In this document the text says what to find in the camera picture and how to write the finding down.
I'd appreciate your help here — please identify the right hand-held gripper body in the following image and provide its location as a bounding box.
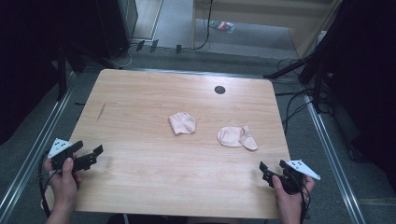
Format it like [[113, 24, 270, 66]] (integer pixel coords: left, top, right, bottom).
[[279, 159, 322, 196]]

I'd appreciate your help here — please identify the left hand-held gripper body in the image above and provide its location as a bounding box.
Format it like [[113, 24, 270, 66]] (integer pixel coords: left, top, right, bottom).
[[47, 138, 76, 173]]

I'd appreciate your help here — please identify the pink sock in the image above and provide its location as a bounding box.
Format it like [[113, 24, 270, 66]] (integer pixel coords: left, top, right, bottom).
[[168, 111, 197, 136], [216, 125, 259, 152]]

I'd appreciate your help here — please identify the person's right hand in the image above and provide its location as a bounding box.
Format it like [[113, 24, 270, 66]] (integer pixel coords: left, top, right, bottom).
[[272, 175, 316, 217]]

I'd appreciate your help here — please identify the person's left hand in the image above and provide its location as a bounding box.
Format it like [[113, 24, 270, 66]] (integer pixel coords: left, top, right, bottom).
[[44, 157, 83, 211]]

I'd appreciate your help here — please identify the black slanted stand bar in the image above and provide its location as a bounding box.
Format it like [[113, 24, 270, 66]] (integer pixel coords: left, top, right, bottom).
[[263, 46, 321, 79]]

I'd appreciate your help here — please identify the dark curtain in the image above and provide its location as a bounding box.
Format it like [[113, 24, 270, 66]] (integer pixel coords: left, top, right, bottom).
[[0, 0, 99, 147], [321, 0, 396, 195]]

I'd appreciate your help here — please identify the black cabinet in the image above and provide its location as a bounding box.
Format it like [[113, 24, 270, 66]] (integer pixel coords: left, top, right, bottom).
[[92, 0, 139, 61]]

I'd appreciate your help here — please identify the colourful plastic packet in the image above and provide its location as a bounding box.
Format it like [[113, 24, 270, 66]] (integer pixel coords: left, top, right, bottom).
[[208, 20, 236, 35]]

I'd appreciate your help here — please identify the metal floor rail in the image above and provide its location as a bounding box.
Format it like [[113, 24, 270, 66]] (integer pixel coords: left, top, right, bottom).
[[303, 92, 368, 224], [0, 70, 78, 224], [129, 67, 300, 84]]

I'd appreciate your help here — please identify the right hand-held gripper cable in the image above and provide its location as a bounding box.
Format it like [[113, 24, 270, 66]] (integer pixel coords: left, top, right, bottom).
[[292, 175, 312, 224]]

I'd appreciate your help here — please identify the hand-held gripper cable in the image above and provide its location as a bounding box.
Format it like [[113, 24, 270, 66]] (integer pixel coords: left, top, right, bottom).
[[36, 150, 60, 218], [292, 175, 312, 224]]

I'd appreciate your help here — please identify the left hand-held gripper cable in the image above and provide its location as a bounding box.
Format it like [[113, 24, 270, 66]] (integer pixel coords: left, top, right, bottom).
[[36, 150, 60, 218]]

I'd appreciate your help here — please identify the black floor cable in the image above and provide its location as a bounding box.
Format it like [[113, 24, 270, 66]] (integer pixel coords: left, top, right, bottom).
[[275, 88, 316, 135], [276, 57, 304, 77]]

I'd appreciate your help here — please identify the black metal stand post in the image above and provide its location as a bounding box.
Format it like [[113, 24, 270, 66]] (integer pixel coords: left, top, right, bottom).
[[312, 54, 326, 115], [55, 43, 68, 102]]

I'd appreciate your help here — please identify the white floor cable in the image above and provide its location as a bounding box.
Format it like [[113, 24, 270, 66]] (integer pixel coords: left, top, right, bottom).
[[106, 42, 138, 70]]

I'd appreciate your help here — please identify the light wooden frame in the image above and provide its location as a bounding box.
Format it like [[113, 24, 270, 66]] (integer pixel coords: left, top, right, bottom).
[[191, 0, 344, 60]]

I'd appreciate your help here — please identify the black hanging cable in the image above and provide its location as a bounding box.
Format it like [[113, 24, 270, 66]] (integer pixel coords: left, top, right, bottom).
[[181, 0, 216, 52]]

